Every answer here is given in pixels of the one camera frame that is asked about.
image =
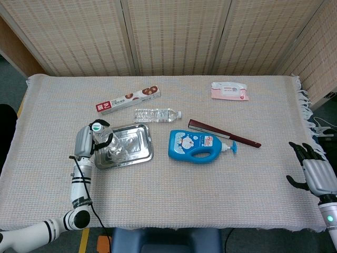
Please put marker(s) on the rectangular stainless steel tray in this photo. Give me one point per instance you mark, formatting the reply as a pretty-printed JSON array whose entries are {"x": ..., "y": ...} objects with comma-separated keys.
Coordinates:
[{"x": 134, "y": 147}]

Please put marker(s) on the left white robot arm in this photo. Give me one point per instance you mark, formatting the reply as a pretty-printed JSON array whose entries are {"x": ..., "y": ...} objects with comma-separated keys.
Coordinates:
[{"x": 80, "y": 184}]

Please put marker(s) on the beige woven tablecloth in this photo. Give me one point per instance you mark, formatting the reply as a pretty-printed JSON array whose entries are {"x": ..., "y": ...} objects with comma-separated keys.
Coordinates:
[{"x": 184, "y": 192}]

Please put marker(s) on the orange floor object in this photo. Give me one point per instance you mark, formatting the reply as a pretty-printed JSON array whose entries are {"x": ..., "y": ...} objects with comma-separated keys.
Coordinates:
[{"x": 102, "y": 245}]

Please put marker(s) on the red white cling film box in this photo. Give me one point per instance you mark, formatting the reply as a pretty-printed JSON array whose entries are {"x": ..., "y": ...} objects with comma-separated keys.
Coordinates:
[{"x": 126, "y": 101}]

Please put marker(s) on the clear water bottle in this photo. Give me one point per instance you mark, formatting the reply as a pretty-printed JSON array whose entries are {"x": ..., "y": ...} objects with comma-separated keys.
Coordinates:
[{"x": 155, "y": 116}]

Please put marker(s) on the bamboo folding screen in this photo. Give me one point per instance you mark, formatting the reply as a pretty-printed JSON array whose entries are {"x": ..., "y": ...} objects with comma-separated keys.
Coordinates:
[{"x": 173, "y": 37}]

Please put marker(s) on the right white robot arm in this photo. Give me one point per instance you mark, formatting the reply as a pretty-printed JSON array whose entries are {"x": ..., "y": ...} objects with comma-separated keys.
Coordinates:
[{"x": 329, "y": 213}]

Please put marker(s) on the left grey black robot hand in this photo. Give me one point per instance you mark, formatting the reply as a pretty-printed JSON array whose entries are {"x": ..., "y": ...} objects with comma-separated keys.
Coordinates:
[{"x": 83, "y": 142}]

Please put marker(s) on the green-capped transparent plastic bottle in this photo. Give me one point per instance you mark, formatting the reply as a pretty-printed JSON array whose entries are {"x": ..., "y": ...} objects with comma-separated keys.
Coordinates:
[{"x": 116, "y": 147}]

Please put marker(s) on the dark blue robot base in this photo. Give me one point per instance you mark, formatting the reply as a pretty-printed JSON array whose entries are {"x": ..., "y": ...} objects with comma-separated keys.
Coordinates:
[{"x": 166, "y": 241}]

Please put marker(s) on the dark red folded fan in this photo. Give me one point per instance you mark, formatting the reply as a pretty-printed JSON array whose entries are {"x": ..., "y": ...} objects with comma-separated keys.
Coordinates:
[{"x": 226, "y": 134}]

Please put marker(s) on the blue detergent pump bottle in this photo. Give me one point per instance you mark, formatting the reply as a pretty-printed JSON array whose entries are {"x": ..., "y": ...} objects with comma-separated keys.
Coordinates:
[{"x": 184, "y": 146}]

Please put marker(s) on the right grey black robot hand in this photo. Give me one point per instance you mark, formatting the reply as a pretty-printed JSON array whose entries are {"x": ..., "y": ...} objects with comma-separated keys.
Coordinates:
[{"x": 319, "y": 174}]

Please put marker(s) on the pink wet wipes pack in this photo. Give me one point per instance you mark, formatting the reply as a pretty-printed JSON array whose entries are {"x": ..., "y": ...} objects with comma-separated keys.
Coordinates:
[{"x": 229, "y": 91}]

